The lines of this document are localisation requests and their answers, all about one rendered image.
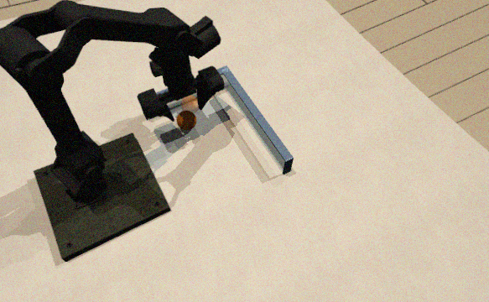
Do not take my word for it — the clear l-shaped low wall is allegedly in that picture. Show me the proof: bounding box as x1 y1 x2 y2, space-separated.
217 65 294 174
166 74 285 173

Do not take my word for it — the translucent orange ball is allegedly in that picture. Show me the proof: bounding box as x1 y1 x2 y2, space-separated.
181 96 199 114

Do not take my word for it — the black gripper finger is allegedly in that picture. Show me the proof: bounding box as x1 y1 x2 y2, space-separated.
158 107 174 122
197 88 215 110

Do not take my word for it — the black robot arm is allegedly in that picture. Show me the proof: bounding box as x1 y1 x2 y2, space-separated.
0 0 221 209

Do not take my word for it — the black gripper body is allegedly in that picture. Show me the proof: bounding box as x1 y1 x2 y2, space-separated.
137 65 225 119

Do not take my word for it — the orange-brown ball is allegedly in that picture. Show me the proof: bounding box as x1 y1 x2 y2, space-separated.
177 111 196 130

